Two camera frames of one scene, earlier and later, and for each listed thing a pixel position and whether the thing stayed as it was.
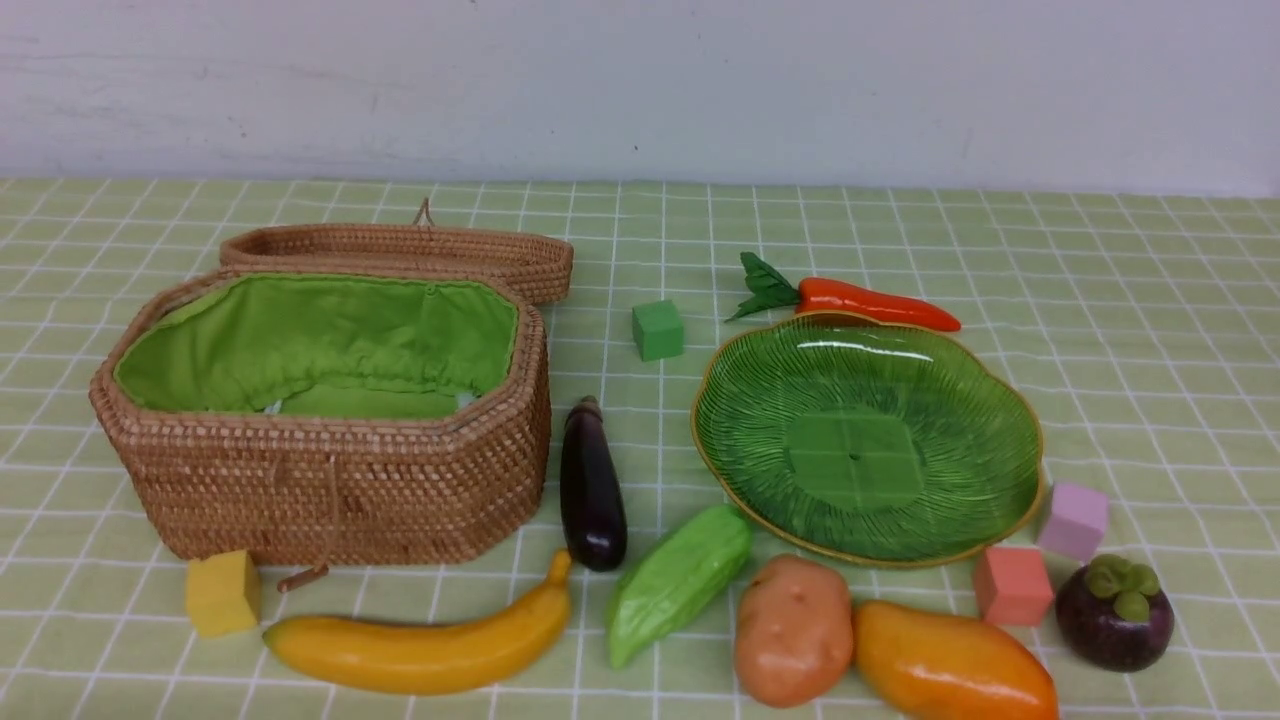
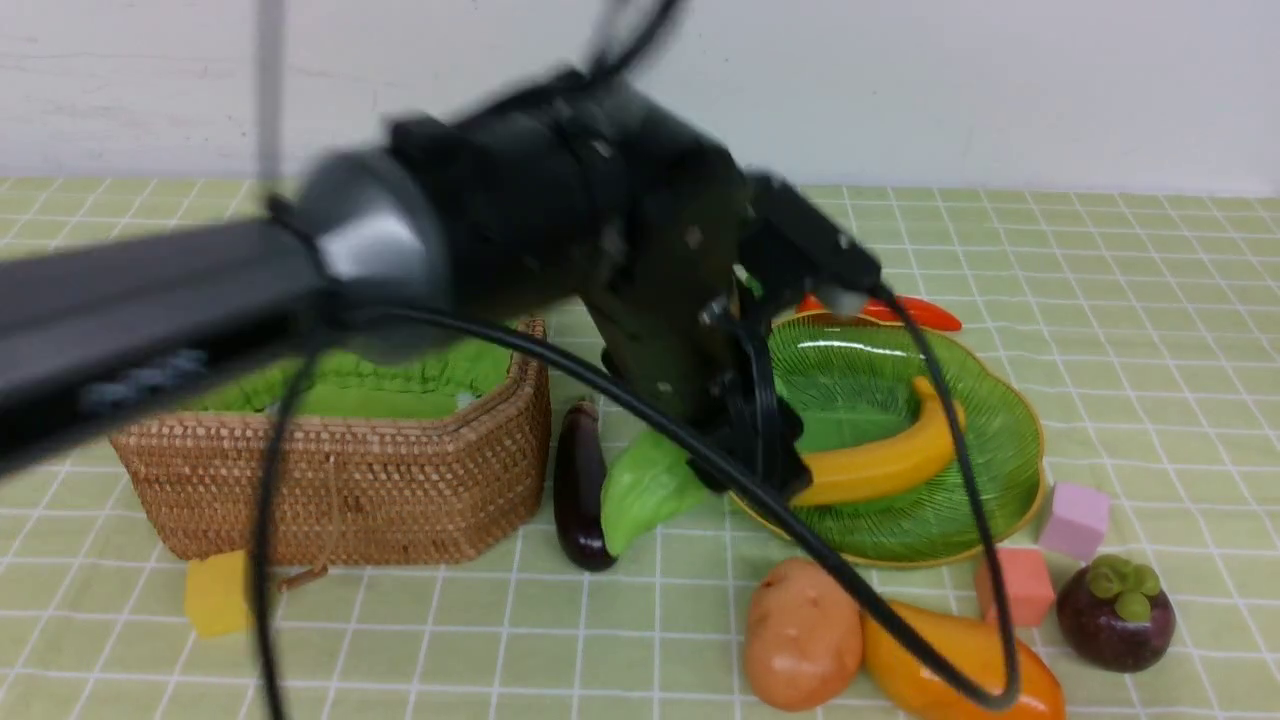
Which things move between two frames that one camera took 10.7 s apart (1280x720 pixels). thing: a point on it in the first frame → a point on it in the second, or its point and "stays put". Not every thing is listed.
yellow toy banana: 426,658 → 862,472
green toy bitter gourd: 675,570 → 647,486
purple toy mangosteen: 1111,615 stays put
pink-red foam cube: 1013,586 stays put
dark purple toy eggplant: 593,506 stays put
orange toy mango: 946,666 stays put
